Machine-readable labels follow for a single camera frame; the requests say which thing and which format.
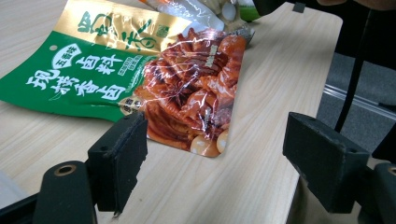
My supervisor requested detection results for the metal floor rail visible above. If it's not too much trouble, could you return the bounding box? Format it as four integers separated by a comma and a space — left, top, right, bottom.
322, 83, 396, 121

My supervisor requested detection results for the black stand pole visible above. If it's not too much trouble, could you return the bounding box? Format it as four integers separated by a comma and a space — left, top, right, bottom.
334, 8, 375, 133

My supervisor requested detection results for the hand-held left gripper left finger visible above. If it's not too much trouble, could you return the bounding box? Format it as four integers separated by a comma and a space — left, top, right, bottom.
87, 111, 149, 217

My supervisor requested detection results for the green and gold seasoning packet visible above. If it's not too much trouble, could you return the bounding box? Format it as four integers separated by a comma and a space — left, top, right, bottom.
0, 0, 256, 159

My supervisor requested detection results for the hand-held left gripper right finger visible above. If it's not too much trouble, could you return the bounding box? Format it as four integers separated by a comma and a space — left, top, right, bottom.
282, 112, 371, 215

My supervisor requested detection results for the orange and clear food packet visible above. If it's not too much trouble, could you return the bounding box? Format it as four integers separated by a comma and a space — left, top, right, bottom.
138, 0, 226, 32

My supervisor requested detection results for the green and white snack packet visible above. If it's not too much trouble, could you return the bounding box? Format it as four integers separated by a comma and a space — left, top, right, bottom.
199, 0, 263, 32

